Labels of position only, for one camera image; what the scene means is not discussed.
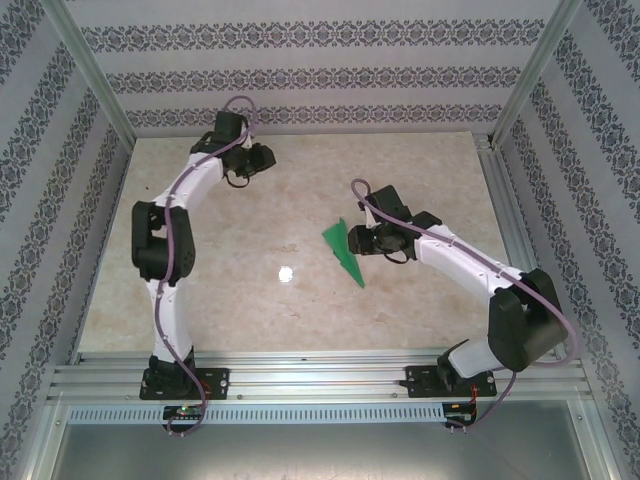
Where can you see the green paper sheet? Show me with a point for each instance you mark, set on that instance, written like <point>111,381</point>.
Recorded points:
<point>340,245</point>

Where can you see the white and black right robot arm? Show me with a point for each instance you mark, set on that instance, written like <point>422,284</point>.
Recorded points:
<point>465,260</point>

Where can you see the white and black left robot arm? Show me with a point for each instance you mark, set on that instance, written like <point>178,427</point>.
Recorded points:
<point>172,325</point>

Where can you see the right circuit board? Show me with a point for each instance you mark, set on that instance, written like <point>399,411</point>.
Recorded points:
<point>457,412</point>

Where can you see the circuit board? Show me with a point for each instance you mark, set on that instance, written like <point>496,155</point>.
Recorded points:
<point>457,412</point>
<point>182,412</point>

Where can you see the grey metal panel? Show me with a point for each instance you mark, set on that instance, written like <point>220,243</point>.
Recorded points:
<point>320,450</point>

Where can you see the left circuit board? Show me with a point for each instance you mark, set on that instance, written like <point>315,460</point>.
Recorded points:
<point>182,412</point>

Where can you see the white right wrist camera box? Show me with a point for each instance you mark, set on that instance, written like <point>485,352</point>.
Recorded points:
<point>370,219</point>

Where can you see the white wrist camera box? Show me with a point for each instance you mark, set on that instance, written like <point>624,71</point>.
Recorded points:
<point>370,219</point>
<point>247,140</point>

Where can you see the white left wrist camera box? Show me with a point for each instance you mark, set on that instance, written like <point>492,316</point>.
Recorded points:
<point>247,140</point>

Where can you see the aluminium side rail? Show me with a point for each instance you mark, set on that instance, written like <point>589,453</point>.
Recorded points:
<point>495,175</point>

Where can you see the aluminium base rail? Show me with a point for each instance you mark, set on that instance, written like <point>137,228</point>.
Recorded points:
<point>320,377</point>

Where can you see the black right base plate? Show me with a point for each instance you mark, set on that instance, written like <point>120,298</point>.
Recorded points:
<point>420,382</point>

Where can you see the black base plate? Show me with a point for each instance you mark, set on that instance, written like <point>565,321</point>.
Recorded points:
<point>420,382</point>
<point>217,382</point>

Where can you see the aluminium frame post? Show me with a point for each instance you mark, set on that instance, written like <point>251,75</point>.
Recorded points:
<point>87,65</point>
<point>535,65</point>

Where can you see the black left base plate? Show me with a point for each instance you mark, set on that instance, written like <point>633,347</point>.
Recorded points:
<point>217,382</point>

